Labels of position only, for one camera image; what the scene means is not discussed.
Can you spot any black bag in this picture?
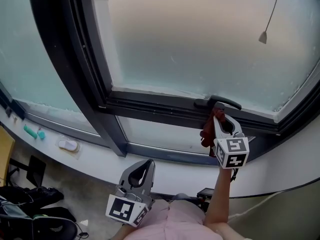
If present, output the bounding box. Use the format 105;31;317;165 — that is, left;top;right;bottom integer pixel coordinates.
0;185;77;223

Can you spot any person's right forearm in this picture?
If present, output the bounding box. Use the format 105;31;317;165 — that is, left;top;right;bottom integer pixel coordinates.
204;167;245;240

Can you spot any white window sill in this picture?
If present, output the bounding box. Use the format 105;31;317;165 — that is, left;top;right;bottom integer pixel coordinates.
0;106;320;199

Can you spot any black power cable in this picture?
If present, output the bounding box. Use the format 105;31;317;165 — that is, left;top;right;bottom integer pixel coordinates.
74;222;90;239

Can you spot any person's left forearm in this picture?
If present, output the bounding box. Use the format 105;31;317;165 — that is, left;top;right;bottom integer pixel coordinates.
109;223;131;240

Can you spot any teal tube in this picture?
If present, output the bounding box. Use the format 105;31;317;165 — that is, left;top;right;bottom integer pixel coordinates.
23;124;39;140

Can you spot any white cable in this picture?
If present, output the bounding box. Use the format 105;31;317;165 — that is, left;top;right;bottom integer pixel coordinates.
228;190;286;220

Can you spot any black window handle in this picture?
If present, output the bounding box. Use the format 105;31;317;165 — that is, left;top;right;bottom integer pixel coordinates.
193;94;243;111

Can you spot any small black box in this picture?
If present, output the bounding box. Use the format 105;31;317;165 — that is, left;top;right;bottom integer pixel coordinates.
196;187;215;200

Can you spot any dark fixed window frame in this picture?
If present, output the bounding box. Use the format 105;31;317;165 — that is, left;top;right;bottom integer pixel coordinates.
0;0;320;166

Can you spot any black office chair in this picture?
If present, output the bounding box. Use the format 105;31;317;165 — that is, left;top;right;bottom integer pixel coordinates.
0;216;79;240

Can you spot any small low glass pane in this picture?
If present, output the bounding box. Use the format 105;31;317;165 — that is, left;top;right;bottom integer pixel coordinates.
117;116;256;157

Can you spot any bagged white slipper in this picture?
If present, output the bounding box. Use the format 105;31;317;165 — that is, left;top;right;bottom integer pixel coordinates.
54;136;82;160

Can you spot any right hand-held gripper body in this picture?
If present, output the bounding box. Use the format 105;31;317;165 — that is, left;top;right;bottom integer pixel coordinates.
213;131;251;171

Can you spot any dark red cloth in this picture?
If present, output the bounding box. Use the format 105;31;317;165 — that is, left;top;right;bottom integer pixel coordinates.
199;108;226;158

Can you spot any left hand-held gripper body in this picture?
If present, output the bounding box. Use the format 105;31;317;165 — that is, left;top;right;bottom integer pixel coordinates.
105;183;156;228

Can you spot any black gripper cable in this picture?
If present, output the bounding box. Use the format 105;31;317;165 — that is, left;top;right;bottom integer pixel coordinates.
230;167;240;183

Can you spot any blind pull cord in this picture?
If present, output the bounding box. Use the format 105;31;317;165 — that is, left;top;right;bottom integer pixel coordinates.
258;0;282;45

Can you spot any frosted hinged window sash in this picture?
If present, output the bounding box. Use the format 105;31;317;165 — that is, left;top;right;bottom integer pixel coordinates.
67;0;320;135

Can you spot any person's pink shirt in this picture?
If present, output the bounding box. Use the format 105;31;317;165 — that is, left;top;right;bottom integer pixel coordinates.
122;199;253;240

